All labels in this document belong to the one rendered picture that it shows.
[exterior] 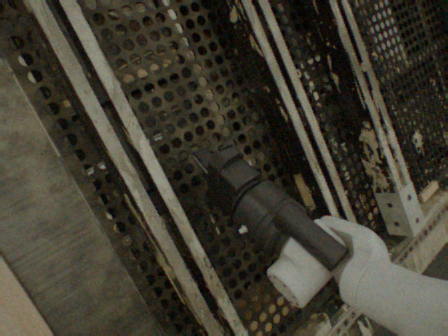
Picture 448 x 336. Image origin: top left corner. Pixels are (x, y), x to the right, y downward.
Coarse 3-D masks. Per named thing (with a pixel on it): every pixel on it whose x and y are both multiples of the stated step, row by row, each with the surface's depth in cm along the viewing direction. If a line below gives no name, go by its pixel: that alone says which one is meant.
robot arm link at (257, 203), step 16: (224, 160) 51; (240, 160) 53; (208, 176) 54; (224, 176) 51; (240, 176) 51; (256, 176) 52; (208, 192) 57; (224, 192) 53; (240, 192) 51; (256, 192) 49; (272, 192) 49; (224, 208) 56; (240, 208) 49; (256, 208) 48; (240, 224) 50; (256, 224) 48
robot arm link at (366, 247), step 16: (336, 224) 46; (352, 224) 44; (352, 240) 42; (368, 240) 41; (352, 256) 46; (368, 256) 39; (384, 256) 40; (352, 272) 38; (352, 288) 37; (352, 304) 38
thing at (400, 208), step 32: (320, 0) 74; (320, 32) 78; (352, 32) 76; (352, 64) 76; (352, 96) 80; (352, 128) 84; (384, 128) 82; (384, 160) 81; (384, 192) 86; (416, 224) 85
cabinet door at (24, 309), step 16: (0, 256) 46; (0, 272) 46; (0, 288) 46; (16, 288) 47; (0, 304) 46; (16, 304) 47; (32, 304) 48; (0, 320) 46; (16, 320) 47; (32, 320) 47
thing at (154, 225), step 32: (32, 0) 44; (64, 0) 46; (32, 32) 50; (64, 32) 49; (64, 64) 46; (96, 64) 48; (96, 96) 48; (96, 128) 48; (128, 128) 50; (128, 160) 50; (128, 192) 51; (160, 192) 52; (160, 224) 52; (160, 256) 55; (192, 256) 55; (192, 288) 54; (192, 320) 59; (224, 320) 58
